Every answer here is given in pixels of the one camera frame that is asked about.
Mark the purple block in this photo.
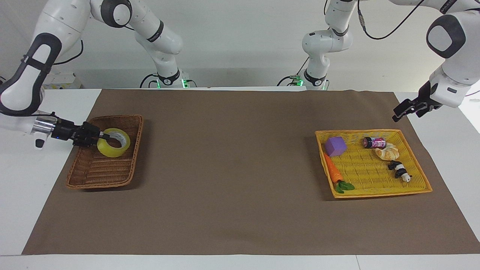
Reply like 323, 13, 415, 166
324, 136, 347, 157

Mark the toy croissant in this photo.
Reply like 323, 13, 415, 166
375, 142, 400, 161

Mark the toy panda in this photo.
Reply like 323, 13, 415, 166
387, 160, 413, 183

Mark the yellow woven basket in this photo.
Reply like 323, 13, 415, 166
315, 129, 433, 199

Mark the white box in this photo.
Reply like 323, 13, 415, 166
42, 73, 82, 90

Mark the yellow tape roll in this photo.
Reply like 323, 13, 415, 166
97, 128, 131, 158

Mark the black cable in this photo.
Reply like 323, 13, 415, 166
357, 0, 427, 41
52, 39, 84, 66
277, 56, 312, 87
139, 73, 159, 89

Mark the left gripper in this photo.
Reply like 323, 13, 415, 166
392, 80, 443, 123

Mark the brown wicker basket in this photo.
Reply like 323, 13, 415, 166
66, 114, 144, 190

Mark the toy carrot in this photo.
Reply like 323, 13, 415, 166
323, 144, 355, 194

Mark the small dark jar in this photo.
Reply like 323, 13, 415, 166
362, 137, 387, 149

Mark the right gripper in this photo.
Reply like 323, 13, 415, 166
50, 117, 111, 147

